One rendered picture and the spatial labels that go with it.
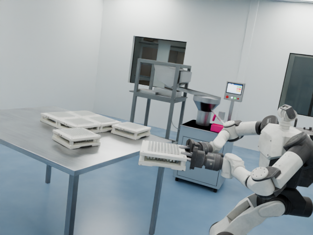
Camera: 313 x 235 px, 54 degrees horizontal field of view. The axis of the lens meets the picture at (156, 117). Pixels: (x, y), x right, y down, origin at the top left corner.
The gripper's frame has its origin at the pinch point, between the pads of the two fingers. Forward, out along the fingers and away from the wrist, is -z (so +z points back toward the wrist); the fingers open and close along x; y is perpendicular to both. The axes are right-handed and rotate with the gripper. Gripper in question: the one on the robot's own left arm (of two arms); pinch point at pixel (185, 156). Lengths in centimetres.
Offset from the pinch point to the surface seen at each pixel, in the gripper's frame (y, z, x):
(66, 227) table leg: -3, -60, 56
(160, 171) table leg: 91, -20, 45
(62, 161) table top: 4, -70, 19
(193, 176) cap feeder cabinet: 219, 12, 89
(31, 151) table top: 10, -93, 20
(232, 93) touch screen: 250, 41, -21
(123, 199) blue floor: 146, -59, 106
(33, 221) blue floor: 72, -120, 108
